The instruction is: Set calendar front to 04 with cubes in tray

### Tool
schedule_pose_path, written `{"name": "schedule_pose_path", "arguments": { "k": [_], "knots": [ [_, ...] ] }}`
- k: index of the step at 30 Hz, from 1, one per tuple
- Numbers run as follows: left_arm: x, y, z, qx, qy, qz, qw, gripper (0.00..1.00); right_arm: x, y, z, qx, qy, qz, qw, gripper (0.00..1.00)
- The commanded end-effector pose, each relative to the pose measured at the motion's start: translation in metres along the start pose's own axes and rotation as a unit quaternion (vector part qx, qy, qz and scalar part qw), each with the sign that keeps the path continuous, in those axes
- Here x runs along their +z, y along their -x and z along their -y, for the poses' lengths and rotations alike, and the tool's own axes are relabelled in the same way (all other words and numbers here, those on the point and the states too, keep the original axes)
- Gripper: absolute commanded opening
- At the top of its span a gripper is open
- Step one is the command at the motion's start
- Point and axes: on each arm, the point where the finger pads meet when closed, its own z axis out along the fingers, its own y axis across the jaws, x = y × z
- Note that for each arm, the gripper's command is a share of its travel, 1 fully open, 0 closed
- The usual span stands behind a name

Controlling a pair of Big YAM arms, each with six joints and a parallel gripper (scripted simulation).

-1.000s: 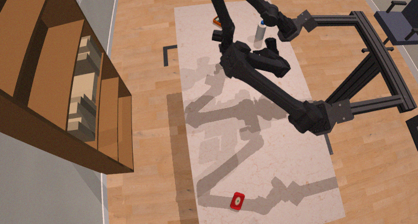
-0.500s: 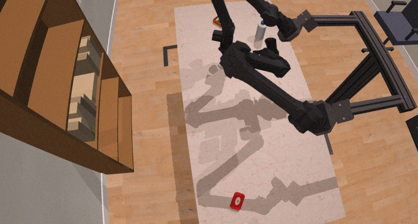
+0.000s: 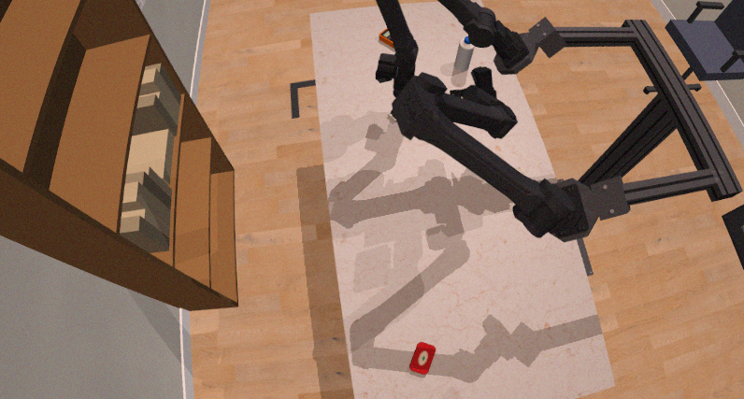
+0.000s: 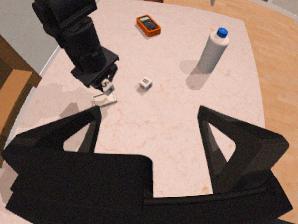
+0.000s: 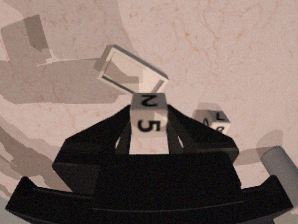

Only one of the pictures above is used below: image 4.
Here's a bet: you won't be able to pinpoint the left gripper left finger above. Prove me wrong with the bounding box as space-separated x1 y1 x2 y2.
10 105 102 153

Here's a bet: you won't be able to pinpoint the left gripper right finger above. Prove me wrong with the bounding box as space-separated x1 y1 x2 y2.
197 105 290 194

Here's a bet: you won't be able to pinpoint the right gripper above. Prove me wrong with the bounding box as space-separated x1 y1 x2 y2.
71 41 119 92

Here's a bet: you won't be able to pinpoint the white bottle with blue cap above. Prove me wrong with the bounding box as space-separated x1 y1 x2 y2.
197 28 229 74

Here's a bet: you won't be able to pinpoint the white cube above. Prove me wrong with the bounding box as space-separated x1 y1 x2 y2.
101 79 115 96
139 76 152 92

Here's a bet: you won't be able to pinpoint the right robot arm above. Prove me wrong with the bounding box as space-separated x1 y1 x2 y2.
32 0 99 73

